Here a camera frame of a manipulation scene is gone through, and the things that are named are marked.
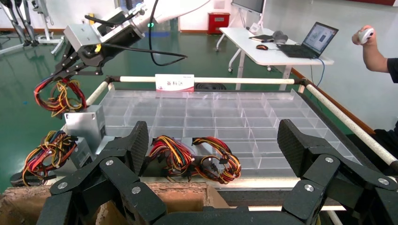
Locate black monitor screen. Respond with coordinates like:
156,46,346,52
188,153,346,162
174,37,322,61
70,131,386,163
231,0,266,15

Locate black stand legs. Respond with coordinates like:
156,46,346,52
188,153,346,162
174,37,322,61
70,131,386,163
0,0,34,47

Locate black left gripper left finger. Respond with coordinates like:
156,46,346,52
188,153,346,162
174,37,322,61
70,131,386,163
36,121,168,225

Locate person hand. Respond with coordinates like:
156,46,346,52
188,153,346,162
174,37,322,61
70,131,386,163
352,24,377,47

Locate white desk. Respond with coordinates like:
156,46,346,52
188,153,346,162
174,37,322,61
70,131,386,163
216,27,335,91

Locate white cart rail pipe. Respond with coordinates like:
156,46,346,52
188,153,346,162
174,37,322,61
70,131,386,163
306,83,398,166
140,176,301,191
85,81,110,107
119,76,295,85

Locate silver power supply coloured cables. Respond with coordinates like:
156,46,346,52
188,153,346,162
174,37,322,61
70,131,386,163
148,135,196,182
22,130,94,187
186,136,243,184
33,77,107,151

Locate black laptop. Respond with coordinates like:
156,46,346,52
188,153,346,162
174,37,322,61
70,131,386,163
276,22,339,60

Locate brown cardboard divider box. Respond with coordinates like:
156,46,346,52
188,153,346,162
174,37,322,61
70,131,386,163
0,181,231,225

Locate person in black clothes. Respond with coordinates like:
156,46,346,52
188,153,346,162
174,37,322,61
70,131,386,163
346,57,398,176

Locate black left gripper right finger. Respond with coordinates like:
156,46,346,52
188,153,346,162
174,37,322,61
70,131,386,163
276,119,398,225

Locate grey headphones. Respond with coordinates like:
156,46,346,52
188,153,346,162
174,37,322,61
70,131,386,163
271,30,289,45

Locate person bare forearm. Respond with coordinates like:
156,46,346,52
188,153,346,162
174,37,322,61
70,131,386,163
361,42,390,74

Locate white red label sign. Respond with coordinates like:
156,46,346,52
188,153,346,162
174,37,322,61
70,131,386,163
155,74,195,92

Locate black coiled hose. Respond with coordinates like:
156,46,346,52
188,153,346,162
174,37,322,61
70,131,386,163
194,82,228,91

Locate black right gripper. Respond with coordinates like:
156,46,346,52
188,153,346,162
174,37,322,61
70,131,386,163
49,28,145,80

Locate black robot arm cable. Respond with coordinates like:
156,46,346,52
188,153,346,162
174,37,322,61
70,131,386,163
101,0,189,68

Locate white handheld controller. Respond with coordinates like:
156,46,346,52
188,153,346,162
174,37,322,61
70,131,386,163
358,28,375,45

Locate white floor stand base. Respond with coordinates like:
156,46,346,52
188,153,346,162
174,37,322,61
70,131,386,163
0,0,66,57

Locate clear plastic divider tray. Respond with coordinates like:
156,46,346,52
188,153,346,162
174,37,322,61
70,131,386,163
99,89,363,178

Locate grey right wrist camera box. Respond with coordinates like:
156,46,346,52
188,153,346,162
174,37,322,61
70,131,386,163
63,12,131,53

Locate black notebook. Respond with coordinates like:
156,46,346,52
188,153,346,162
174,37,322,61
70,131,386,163
248,34,275,43

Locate red cabinet box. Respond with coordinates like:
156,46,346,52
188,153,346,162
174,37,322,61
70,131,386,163
207,12,231,35

